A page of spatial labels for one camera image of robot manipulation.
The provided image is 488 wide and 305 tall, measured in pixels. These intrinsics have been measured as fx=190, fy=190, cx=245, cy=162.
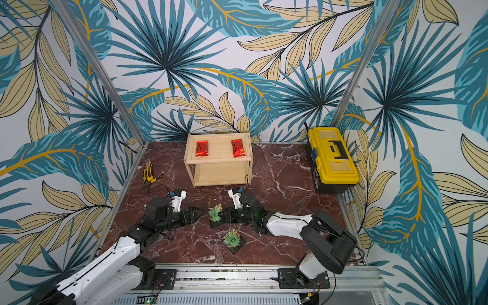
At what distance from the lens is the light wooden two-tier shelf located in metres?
0.87

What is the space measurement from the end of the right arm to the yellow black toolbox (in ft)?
1.33

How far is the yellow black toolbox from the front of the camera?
0.88 metres
